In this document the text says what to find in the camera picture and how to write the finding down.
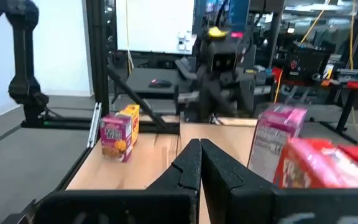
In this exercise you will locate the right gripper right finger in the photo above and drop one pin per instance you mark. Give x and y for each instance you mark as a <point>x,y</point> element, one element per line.
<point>225,180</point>

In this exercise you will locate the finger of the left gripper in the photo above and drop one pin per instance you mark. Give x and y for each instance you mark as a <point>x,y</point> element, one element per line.
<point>206,93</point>
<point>230,96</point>

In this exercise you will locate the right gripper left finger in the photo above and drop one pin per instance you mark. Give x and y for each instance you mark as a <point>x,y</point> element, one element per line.
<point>179,174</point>

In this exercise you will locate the purple Raisin Bran cereal box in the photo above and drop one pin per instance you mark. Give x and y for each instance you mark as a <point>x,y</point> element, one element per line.
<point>275,137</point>
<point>115,137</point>

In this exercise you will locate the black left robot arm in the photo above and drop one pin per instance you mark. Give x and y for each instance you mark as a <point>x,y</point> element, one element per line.
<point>225,45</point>

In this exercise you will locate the black backlit keyboard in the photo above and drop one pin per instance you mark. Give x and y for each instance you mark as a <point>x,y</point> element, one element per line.
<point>186,68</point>

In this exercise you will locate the black computer mouse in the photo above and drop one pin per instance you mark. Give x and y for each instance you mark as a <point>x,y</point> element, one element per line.
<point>159,83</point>

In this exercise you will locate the grey desk top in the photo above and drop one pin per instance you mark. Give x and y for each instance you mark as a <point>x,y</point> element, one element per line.
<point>138,79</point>

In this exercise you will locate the yellow tag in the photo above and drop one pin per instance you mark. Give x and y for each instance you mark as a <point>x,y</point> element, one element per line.
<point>217,32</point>

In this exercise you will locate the computer monitor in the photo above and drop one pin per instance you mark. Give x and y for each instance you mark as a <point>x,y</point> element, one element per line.
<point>238,12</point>

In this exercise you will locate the black machine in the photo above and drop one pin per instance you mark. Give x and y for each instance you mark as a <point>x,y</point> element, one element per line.
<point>309,62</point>

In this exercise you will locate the cluttered background table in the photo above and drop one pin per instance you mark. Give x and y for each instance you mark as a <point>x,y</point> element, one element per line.
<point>348,109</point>

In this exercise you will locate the black jointed stand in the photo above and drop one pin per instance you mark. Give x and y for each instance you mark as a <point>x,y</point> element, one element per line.
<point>23,68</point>

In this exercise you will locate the black aluminium table frame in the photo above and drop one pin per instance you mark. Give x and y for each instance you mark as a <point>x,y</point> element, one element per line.
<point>98,62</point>

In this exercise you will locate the silver metal bracket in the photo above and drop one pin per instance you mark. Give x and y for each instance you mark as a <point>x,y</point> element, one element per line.
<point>94,124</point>

